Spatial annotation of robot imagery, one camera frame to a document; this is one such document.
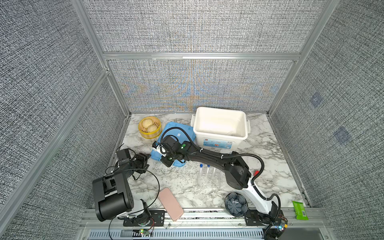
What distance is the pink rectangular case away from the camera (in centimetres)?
75

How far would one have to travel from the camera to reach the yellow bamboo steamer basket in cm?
104

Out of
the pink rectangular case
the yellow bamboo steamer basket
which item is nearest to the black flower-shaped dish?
the pink rectangular case

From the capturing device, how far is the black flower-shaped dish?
746 millimetres
